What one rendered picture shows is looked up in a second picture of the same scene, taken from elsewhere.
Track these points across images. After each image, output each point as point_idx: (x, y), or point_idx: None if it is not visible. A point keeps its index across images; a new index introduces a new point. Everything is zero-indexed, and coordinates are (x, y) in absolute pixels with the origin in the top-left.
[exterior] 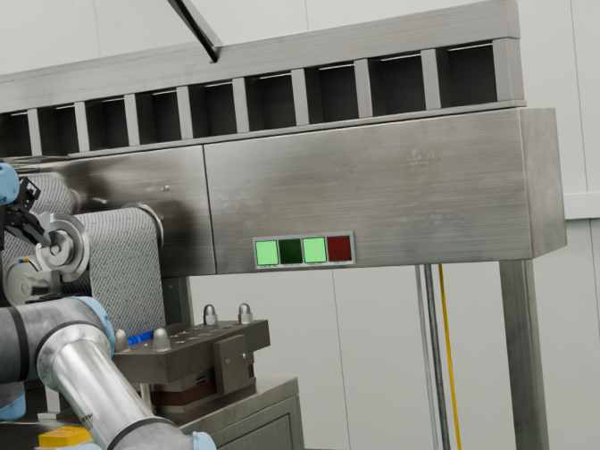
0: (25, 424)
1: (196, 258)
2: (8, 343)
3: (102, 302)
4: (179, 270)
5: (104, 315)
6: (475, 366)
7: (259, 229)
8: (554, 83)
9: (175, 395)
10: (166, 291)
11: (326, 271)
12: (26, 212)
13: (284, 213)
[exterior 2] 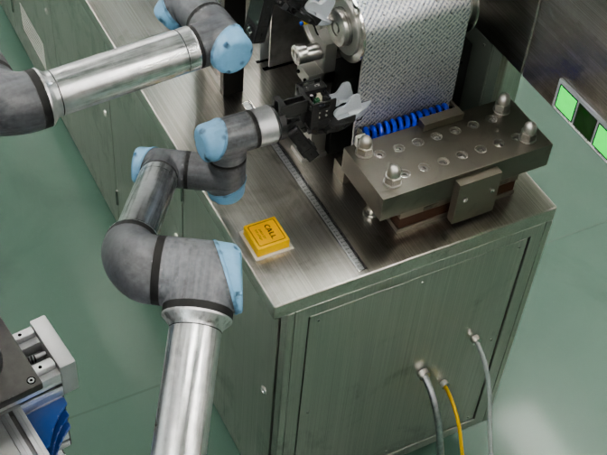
0: (274, 155)
1: (511, 45)
2: (140, 291)
3: (368, 89)
4: (494, 40)
5: (236, 291)
6: None
7: (570, 74)
8: None
9: (396, 216)
10: (480, 45)
11: None
12: (296, 13)
13: (595, 84)
